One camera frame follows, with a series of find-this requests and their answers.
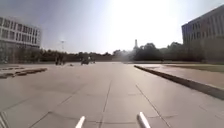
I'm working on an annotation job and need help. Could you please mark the grey paved plaza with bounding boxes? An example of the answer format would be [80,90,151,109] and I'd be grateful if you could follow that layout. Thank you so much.
[0,61,224,128]

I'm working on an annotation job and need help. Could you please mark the vehicle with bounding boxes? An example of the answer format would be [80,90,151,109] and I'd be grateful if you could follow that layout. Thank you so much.
[80,57,96,66]

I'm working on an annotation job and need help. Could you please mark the distant tower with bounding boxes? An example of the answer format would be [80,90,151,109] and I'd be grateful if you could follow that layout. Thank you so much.
[133,38,139,50]

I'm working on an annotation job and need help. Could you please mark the row of trees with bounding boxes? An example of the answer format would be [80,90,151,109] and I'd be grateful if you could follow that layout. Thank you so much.
[13,42,206,64]

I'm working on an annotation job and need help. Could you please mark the group of people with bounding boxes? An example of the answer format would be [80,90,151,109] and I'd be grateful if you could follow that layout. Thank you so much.
[54,53,67,66]

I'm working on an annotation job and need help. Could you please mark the tall lamp pole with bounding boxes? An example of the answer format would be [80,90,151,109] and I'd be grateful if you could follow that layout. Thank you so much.
[59,39,66,53]

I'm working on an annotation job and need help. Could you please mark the robot's own part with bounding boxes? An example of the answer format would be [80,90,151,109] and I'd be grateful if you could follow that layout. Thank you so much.
[74,115,87,128]
[136,111,152,128]

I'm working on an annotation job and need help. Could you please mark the raised paved platform with kerb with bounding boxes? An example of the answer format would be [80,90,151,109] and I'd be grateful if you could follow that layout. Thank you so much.
[133,63,224,101]

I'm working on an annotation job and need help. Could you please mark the low stone steps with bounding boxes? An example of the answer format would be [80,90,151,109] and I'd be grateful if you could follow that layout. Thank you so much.
[0,66,49,80]

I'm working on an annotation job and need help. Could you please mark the large white gridded building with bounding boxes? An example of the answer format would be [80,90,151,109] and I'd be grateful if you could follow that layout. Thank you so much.
[0,15,42,64]

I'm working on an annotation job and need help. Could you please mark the large grey building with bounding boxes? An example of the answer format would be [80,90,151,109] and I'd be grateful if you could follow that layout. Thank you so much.
[181,4,224,63]

